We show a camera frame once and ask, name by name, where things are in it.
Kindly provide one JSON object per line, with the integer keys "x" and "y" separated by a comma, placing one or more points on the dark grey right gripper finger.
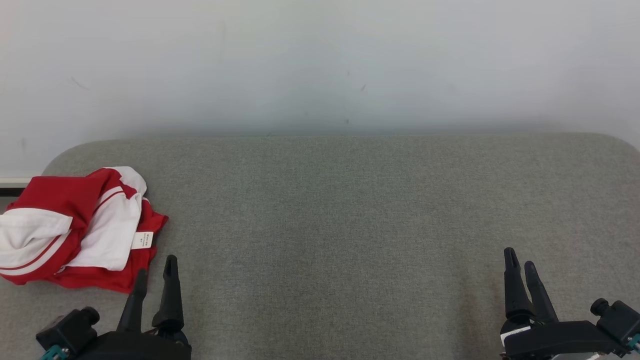
{"x": 515, "y": 295}
{"x": 542, "y": 305}

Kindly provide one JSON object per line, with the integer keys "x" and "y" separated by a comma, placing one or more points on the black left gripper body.
{"x": 140, "y": 347}

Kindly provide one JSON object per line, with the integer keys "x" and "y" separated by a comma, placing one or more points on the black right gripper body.
{"x": 555, "y": 340}

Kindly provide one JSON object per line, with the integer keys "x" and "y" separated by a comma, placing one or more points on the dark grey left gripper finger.
{"x": 136, "y": 310}
{"x": 171, "y": 300}

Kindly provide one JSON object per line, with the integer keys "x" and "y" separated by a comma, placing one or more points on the red basketball jersey with number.
{"x": 117, "y": 235}

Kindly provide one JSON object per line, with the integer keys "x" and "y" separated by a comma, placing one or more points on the white and black baseboard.
{"x": 12, "y": 186}

